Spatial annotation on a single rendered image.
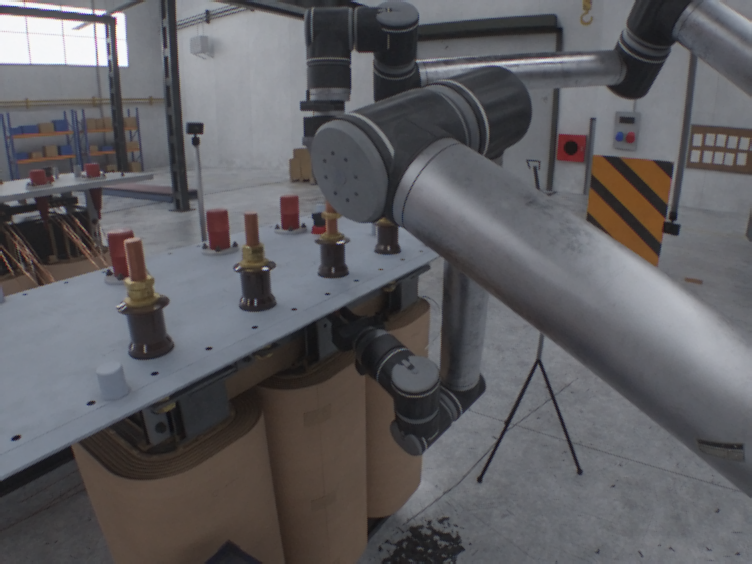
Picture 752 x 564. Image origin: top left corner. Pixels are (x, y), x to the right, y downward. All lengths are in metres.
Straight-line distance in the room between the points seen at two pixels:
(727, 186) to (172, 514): 13.90
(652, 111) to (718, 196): 8.58
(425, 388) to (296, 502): 0.69
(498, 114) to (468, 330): 0.48
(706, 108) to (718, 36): 12.72
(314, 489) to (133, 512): 0.57
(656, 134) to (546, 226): 5.29
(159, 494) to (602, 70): 1.53
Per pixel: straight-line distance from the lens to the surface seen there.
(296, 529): 1.62
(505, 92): 0.78
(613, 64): 1.48
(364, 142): 0.57
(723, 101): 14.12
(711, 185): 14.12
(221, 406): 1.09
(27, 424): 0.79
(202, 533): 1.19
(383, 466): 1.90
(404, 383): 1.00
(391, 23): 1.13
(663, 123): 5.78
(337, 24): 1.15
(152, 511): 1.13
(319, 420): 1.35
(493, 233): 0.51
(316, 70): 1.14
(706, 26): 1.37
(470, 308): 0.98
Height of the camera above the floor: 1.74
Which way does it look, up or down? 19 degrees down
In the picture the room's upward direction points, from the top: straight up
